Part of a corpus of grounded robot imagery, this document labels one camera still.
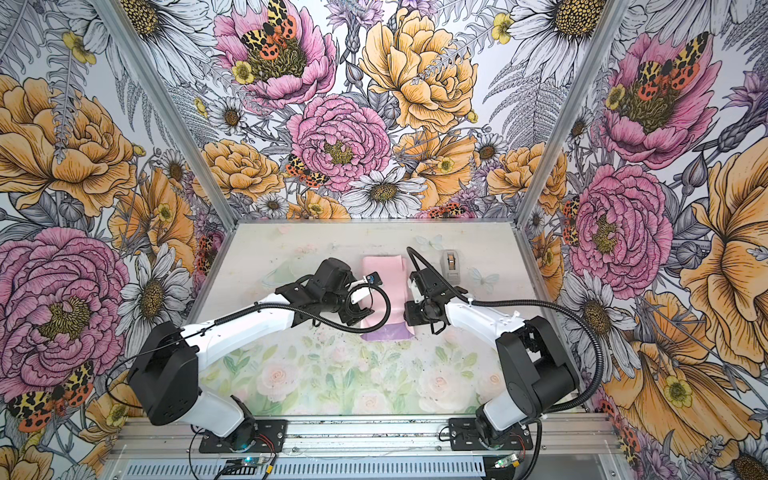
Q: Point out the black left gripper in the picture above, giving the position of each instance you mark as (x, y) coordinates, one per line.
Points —
(355, 314)

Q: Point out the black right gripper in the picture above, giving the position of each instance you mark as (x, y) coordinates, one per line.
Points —
(410, 316)

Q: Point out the purple wrapping paper sheet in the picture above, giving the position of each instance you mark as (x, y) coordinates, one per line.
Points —
(393, 273)

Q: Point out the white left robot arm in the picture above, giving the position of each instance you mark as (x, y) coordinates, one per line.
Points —
(165, 375)

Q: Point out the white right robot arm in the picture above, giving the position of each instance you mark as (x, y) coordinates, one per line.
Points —
(536, 370)

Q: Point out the grey tape dispenser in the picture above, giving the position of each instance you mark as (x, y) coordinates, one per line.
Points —
(450, 265)

